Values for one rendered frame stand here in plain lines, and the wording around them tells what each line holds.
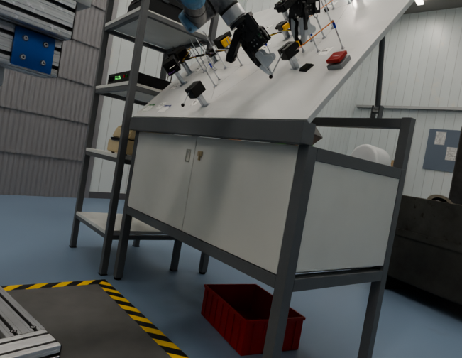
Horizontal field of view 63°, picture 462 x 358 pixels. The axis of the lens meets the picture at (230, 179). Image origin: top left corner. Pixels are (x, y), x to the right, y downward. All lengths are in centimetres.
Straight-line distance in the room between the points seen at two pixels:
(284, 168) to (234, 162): 24
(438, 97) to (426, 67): 83
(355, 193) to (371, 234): 20
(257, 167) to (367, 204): 42
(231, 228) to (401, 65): 960
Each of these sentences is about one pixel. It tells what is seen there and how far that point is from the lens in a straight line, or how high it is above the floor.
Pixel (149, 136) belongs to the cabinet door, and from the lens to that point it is 193.
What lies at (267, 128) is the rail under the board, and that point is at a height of 84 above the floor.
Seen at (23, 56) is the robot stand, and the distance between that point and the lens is 102.
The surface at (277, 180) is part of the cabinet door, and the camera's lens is 119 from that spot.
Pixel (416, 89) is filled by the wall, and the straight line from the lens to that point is 1039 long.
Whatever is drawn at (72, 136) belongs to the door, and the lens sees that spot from 481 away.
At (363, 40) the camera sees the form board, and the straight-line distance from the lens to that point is 142.
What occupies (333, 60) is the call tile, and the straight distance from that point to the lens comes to 129.
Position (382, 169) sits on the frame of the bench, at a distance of 147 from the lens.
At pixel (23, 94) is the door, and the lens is 460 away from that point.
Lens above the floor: 71
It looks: 2 degrees down
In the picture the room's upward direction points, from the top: 10 degrees clockwise
